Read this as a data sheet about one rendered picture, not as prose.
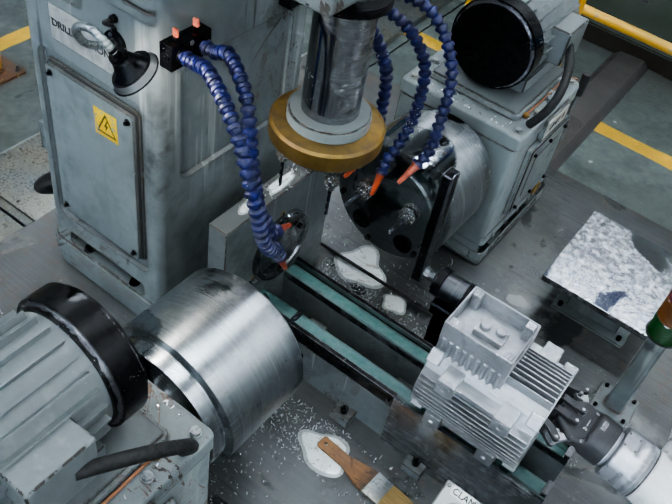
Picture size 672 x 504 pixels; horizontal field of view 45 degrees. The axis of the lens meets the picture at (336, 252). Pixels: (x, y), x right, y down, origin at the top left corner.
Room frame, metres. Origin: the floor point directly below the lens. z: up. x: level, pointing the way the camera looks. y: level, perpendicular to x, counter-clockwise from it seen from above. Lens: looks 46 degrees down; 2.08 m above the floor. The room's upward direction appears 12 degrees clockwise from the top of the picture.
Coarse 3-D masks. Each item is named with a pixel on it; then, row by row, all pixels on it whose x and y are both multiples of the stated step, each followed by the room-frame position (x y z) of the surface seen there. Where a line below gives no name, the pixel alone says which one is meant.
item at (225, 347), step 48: (192, 288) 0.78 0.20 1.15; (240, 288) 0.78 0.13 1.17; (144, 336) 0.68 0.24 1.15; (192, 336) 0.68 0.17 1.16; (240, 336) 0.71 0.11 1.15; (288, 336) 0.75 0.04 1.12; (192, 384) 0.62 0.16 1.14; (240, 384) 0.65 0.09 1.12; (288, 384) 0.71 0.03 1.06; (240, 432) 0.61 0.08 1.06
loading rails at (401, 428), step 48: (288, 288) 1.05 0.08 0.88; (336, 288) 1.04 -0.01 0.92; (336, 336) 0.99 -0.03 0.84; (384, 336) 0.95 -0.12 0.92; (336, 384) 0.87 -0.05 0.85; (384, 384) 0.84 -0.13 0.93; (384, 432) 0.81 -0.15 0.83; (432, 432) 0.77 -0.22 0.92; (480, 480) 0.72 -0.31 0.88; (528, 480) 0.71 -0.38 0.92
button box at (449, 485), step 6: (444, 486) 0.58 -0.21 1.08; (450, 486) 0.58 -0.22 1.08; (456, 486) 0.58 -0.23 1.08; (444, 492) 0.57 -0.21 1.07; (450, 492) 0.57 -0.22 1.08; (456, 492) 0.57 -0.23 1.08; (462, 492) 0.57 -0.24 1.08; (438, 498) 0.57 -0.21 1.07; (444, 498) 0.57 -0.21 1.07; (450, 498) 0.57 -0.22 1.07; (456, 498) 0.57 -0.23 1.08; (462, 498) 0.57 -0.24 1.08; (468, 498) 0.57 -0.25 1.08; (474, 498) 0.57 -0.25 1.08
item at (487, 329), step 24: (480, 288) 0.90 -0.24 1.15; (456, 312) 0.84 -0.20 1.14; (480, 312) 0.88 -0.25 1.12; (504, 312) 0.87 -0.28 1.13; (456, 336) 0.81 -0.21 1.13; (480, 336) 0.83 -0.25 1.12; (504, 336) 0.82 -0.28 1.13; (528, 336) 0.84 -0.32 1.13; (456, 360) 0.80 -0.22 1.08; (480, 360) 0.78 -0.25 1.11; (504, 360) 0.77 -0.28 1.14
